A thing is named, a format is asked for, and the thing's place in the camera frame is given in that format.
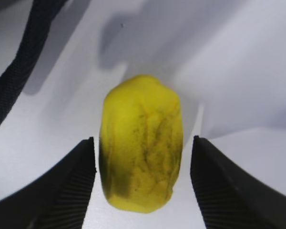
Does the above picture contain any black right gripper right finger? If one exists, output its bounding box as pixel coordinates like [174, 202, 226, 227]
[190, 135, 286, 229]

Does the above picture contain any dark navy lunch bag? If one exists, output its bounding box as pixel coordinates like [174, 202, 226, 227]
[0, 0, 66, 125]

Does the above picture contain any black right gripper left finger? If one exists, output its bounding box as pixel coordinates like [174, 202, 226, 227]
[0, 137, 96, 229]

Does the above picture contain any yellow lemon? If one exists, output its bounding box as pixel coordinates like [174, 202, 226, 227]
[99, 75, 184, 213]

